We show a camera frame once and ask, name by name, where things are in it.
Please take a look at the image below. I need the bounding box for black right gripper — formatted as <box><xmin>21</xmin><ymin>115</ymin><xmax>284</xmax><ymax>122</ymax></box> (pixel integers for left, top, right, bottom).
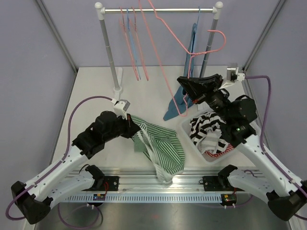
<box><xmin>178</xmin><ymin>74</ymin><xmax>233</xmax><ymax>123</ymax></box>

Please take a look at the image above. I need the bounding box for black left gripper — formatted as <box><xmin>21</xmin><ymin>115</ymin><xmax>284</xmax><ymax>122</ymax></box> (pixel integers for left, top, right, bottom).
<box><xmin>103</xmin><ymin>112</ymin><xmax>141</xmax><ymax>142</ymax></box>

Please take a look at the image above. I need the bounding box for pink wire hanger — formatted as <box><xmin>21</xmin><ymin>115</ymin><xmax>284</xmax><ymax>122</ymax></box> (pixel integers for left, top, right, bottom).
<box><xmin>133</xmin><ymin>12</ymin><xmax>213</xmax><ymax>119</ymax></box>
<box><xmin>119</xmin><ymin>8</ymin><xmax>139</xmax><ymax>81</ymax></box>
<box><xmin>132</xmin><ymin>7</ymin><xmax>149</xmax><ymax>81</ymax></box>

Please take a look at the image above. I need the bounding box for black white striped tank top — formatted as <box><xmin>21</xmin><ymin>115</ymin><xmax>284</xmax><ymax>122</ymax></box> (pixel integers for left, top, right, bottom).
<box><xmin>189</xmin><ymin>112</ymin><xmax>230</xmax><ymax>155</ymax></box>

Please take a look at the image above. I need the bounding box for green white striped tank top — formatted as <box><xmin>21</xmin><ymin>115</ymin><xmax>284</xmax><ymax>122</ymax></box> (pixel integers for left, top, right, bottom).
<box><xmin>131</xmin><ymin>115</ymin><xmax>186</xmax><ymax>187</ymax></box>

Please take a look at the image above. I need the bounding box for red white striped tank top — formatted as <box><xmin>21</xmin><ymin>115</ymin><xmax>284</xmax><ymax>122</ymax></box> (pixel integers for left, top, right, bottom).
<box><xmin>204</xmin><ymin>144</ymin><xmax>234</xmax><ymax>158</ymax></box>

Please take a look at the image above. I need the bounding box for light blue wire hanger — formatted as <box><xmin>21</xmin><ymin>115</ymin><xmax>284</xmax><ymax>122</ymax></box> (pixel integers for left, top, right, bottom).
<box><xmin>126</xmin><ymin>8</ymin><xmax>141</xmax><ymax>80</ymax></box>

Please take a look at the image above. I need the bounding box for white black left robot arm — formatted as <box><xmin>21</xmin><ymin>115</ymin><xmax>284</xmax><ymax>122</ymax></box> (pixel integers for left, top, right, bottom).
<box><xmin>11</xmin><ymin>111</ymin><xmax>141</xmax><ymax>224</ymax></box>

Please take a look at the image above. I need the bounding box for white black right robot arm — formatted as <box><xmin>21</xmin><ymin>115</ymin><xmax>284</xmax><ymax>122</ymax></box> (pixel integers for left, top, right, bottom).
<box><xmin>177</xmin><ymin>74</ymin><xmax>307</xmax><ymax>221</ymax></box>

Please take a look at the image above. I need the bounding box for blue tank top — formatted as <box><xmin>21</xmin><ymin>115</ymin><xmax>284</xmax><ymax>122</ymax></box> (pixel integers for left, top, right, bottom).
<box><xmin>163</xmin><ymin>23</ymin><xmax>198</xmax><ymax>121</ymax></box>

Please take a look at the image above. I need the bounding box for white plastic basket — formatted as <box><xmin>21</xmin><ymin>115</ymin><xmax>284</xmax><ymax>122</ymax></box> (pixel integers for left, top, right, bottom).
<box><xmin>177</xmin><ymin>105</ymin><xmax>261</xmax><ymax>166</ymax></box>

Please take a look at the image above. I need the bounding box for white silver clothes rack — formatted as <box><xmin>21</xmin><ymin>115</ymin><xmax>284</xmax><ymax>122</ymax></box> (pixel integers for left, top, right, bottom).
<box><xmin>94</xmin><ymin>1</ymin><xmax>224</xmax><ymax>115</ymax></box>

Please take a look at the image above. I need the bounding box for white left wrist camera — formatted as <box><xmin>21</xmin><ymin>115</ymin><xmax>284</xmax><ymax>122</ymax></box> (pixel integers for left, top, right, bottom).
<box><xmin>111</xmin><ymin>98</ymin><xmax>130</xmax><ymax>120</ymax></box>

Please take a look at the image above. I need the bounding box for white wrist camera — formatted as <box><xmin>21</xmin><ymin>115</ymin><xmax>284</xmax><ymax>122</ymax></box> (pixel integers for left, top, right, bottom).
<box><xmin>111</xmin><ymin>98</ymin><xmax>130</xmax><ymax>120</ymax></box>
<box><xmin>220</xmin><ymin>63</ymin><xmax>246</xmax><ymax>89</ymax></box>

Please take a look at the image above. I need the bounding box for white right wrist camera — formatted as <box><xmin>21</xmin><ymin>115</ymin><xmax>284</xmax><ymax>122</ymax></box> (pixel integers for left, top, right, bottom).
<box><xmin>220</xmin><ymin>63</ymin><xmax>246</xmax><ymax>89</ymax></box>

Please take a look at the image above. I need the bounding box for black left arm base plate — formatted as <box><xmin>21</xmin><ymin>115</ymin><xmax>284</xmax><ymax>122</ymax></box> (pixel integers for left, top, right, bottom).
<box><xmin>95</xmin><ymin>176</ymin><xmax>119</xmax><ymax>192</ymax></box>

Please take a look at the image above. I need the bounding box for aluminium mounting rail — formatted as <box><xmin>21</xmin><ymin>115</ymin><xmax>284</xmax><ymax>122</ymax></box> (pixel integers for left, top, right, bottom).
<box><xmin>64</xmin><ymin>167</ymin><xmax>272</xmax><ymax>193</ymax></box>

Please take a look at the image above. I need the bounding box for white slotted cable duct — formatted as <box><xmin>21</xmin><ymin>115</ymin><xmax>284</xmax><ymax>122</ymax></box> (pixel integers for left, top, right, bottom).
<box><xmin>64</xmin><ymin>193</ymin><xmax>222</xmax><ymax>203</ymax></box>

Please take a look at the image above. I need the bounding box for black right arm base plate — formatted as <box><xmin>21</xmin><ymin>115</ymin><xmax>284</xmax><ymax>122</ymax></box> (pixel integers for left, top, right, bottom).
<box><xmin>202</xmin><ymin>175</ymin><xmax>232</xmax><ymax>191</ymax></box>

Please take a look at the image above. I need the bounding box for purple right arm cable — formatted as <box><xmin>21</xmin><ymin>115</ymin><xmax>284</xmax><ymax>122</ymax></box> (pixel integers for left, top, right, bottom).
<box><xmin>244</xmin><ymin>75</ymin><xmax>307</xmax><ymax>220</ymax></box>

